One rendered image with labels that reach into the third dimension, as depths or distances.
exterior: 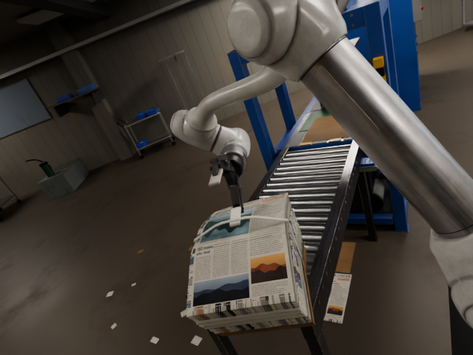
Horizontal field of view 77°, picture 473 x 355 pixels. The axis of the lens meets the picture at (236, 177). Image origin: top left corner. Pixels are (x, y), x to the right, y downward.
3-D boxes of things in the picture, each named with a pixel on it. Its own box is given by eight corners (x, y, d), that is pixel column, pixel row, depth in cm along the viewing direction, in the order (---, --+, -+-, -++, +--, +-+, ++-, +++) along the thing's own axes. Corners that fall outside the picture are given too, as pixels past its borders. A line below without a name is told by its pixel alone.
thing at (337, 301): (343, 324, 176) (342, 323, 176) (297, 315, 192) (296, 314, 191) (352, 275, 203) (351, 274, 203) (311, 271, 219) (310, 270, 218)
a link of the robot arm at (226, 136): (241, 172, 106) (207, 158, 105) (244, 152, 119) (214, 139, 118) (254, 148, 101) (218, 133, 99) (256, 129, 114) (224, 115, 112)
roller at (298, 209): (334, 218, 144) (332, 209, 142) (250, 217, 170) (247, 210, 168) (336, 211, 148) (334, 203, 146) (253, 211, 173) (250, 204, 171)
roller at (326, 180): (343, 187, 163) (341, 179, 161) (266, 191, 189) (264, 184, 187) (345, 182, 167) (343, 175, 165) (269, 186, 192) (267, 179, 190)
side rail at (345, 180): (319, 343, 102) (311, 320, 97) (304, 339, 105) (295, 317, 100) (364, 153, 200) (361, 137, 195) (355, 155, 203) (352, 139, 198)
